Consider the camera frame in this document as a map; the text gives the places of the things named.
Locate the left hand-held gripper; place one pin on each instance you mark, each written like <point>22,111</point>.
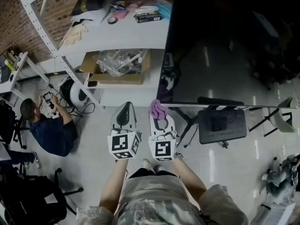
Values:
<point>122,144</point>

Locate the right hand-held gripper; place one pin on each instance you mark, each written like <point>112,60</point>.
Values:
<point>162,149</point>

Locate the purple cloth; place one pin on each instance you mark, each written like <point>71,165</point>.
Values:
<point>158,110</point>

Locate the large black screen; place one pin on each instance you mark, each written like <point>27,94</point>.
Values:
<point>222,55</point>

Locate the person's left forearm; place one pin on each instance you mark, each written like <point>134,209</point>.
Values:
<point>114,186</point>

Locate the person's right forearm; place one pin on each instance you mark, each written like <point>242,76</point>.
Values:
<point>189,179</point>

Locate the person's left shoe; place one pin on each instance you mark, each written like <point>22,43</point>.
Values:
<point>147,165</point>

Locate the person's shoe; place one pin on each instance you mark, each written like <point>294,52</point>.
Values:
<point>147,165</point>
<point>159,169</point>

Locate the person's right shoe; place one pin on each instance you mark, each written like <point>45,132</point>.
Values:
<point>159,169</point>

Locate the cardboard box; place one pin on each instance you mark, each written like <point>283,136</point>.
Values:
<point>117,78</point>

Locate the person's black shorts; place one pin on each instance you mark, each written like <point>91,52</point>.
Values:
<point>152,172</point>

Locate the clear plastic bag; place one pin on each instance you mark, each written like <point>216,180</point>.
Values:
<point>119,63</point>

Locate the white round appliance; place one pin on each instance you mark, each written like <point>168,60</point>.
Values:
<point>73,91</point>

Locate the black wheeled screen stand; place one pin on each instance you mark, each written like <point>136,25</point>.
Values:
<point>222,128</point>

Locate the black handheld device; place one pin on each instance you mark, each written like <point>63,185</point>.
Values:
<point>47,96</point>

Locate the white metal shelf rack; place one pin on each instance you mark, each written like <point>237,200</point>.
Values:
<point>112,34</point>

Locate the cream work gloves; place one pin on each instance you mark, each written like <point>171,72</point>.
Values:
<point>75,34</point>

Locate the black tape roll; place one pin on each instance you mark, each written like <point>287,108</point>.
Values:
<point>109,20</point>

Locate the pink packet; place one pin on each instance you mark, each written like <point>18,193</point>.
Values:
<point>120,15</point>

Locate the black rectangular box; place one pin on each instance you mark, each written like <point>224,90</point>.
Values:
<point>148,17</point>

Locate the black office chair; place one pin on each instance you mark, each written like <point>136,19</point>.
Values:
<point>8,123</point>
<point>30,200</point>

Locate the light blue plastic packets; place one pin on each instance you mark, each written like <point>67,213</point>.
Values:
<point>164,9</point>

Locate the white side table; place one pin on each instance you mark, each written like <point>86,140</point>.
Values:
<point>11,84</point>

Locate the white folding chair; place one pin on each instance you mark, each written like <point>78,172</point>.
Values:
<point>283,121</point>

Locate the black bag yellow stripe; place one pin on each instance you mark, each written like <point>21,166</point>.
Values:
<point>86,1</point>

